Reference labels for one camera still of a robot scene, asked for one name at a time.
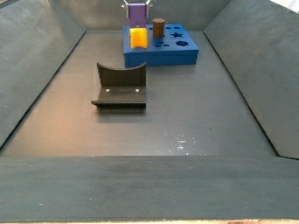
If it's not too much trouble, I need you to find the yellow arch block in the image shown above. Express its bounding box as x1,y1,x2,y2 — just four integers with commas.
130,28,147,49

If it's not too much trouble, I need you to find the purple double-square slotted block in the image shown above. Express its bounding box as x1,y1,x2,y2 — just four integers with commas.
127,3,147,28

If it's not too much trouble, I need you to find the blue shape-sorting board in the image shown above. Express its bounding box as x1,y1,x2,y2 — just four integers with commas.
123,24,199,67

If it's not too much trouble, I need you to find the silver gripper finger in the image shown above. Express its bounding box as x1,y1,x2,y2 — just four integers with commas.
144,0,154,18
122,0,130,18

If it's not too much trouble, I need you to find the brown cylinder peg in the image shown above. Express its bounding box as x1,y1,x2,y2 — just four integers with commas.
152,18,164,38

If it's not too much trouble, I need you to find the black curved holder stand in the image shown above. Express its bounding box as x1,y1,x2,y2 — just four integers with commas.
91,64,147,108

